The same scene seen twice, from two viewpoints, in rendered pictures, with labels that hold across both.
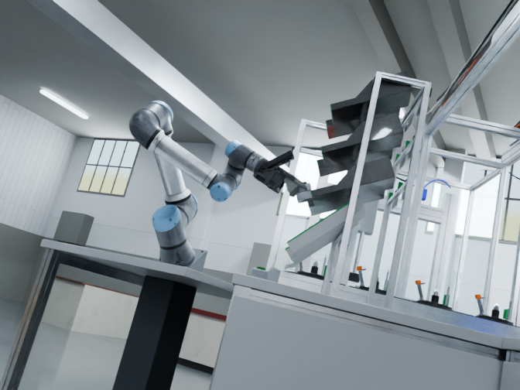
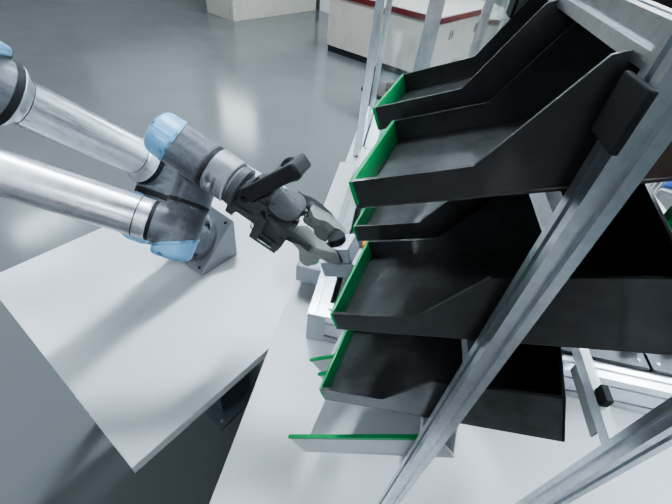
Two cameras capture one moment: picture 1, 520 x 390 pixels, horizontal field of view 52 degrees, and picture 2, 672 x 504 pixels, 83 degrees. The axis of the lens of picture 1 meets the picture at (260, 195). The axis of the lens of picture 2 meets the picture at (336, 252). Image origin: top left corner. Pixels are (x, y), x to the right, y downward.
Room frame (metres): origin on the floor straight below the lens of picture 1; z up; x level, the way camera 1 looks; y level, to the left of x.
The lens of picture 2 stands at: (1.48, -0.17, 1.68)
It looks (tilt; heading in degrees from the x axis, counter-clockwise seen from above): 42 degrees down; 2
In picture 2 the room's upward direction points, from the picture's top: 8 degrees clockwise
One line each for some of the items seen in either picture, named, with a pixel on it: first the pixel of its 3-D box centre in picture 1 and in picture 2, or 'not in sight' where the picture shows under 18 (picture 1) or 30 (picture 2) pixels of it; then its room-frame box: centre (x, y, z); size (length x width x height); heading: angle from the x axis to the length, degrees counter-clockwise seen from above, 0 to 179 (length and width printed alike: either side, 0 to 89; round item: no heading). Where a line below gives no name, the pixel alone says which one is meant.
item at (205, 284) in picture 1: (182, 280); (210, 263); (2.26, 0.23, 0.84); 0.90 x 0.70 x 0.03; 148
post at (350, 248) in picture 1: (362, 187); not in sight; (2.37, -0.46, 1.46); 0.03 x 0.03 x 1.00; 86
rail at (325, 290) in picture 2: (271, 289); (347, 220); (2.48, -0.16, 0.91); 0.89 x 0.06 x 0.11; 176
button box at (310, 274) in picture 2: (259, 278); (316, 250); (2.29, -0.08, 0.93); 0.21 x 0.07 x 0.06; 176
